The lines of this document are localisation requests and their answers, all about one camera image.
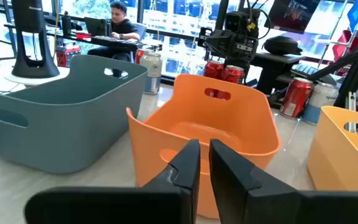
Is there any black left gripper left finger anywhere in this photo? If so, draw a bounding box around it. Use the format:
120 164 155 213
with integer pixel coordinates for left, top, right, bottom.
23 139 201 224

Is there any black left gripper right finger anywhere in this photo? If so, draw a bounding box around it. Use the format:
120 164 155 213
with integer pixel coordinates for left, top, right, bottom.
209 139 358 224

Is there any red soda can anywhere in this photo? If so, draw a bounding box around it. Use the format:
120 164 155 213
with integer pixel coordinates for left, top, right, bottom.
279 77 314 119
135 48 150 65
203 60 225 80
221 65 246 85

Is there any black side table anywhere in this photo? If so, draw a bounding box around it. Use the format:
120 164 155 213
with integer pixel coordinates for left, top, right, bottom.
250 52 307 96

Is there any black bag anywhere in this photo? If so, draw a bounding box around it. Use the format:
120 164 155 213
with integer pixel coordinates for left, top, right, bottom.
263 35 303 56

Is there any black poster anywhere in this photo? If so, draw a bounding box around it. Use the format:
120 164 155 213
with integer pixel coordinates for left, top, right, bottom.
264 0 321 34

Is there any blue-grey office chair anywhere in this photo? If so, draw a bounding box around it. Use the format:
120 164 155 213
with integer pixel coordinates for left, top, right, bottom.
134 22 148 41

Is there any orange plastic bin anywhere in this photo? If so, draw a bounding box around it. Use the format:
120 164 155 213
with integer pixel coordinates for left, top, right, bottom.
126 73 282 219

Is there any yellow plastic bin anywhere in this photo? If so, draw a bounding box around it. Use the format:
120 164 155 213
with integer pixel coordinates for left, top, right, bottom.
306 105 358 192

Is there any black keyboard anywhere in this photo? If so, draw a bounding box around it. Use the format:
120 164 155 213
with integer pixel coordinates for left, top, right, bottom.
290 63 338 85

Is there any person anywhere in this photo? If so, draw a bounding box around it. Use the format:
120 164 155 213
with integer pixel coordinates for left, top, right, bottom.
87 1 141 78

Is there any blue-grey plastic bin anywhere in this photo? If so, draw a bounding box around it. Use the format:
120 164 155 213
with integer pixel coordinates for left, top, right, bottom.
0 55 149 174

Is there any black desk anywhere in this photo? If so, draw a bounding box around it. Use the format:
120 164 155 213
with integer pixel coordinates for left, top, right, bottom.
3 23 144 52

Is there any black laptop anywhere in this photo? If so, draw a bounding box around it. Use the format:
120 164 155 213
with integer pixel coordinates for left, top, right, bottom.
84 17 111 37

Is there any red toolbox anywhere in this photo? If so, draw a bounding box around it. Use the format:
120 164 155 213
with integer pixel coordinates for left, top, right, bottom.
55 43 82 68

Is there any black bottle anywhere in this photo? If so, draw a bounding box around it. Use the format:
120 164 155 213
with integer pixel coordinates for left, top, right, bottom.
61 11 73 35

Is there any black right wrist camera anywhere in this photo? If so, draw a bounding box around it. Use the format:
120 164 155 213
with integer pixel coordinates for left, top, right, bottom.
224 11 252 34

